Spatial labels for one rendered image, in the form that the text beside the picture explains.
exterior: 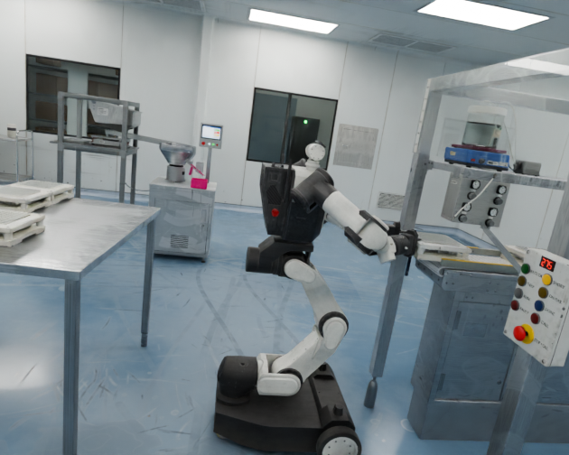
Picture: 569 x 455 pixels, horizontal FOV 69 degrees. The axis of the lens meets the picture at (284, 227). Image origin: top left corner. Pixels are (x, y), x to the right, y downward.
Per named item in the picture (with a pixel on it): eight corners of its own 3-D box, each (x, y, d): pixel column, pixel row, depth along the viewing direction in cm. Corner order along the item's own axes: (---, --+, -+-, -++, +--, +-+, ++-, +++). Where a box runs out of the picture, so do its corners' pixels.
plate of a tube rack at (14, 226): (-62, 226, 146) (-62, 219, 146) (-16, 211, 170) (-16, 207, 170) (10, 234, 148) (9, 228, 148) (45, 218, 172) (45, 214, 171)
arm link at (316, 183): (315, 207, 148) (291, 184, 154) (318, 218, 156) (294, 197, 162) (340, 187, 150) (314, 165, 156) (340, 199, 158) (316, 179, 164)
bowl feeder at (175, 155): (153, 181, 408) (156, 143, 399) (160, 176, 442) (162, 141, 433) (204, 187, 415) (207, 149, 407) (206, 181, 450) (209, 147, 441)
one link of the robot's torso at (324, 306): (330, 348, 191) (275, 271, 178) (321, 329, 208) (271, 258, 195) (357, 330, 190) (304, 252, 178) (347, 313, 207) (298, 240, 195)
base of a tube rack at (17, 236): (-61, 238, 148) (-61, 232, 147) (-15, 223, 171) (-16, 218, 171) (10, 246, 149) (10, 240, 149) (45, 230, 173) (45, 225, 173)
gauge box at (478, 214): (452, 222, 173) (463, 175, 168) (440, 217, 183) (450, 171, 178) (499, 227, 176) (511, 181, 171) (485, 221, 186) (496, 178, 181)
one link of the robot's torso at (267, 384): (255, 398, 191) (258, 373, 188) (253, 373, 210) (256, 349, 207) (298, 400, 194) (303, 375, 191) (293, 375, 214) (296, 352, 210)
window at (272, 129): (246, 160, 679) (254, 87, 652) (246, 160, 680) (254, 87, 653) (327, 170, 701) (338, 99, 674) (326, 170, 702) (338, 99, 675)
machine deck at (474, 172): (462, 177, 168) (464, 167, 167) (422, 167, 205) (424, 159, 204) (594, 194, 177) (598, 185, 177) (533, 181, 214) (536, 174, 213)
